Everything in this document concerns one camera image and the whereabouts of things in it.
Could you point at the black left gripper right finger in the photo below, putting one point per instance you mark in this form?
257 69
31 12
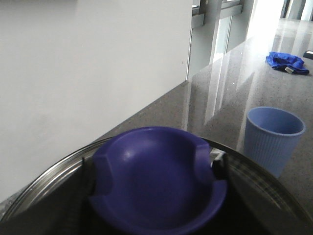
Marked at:
247 212

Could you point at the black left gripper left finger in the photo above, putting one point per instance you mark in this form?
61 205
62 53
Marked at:
61 212

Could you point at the light blue ribbed cup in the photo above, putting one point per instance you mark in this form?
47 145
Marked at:
271 136

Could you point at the crumpled blue cloth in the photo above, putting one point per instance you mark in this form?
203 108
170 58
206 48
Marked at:
286 62

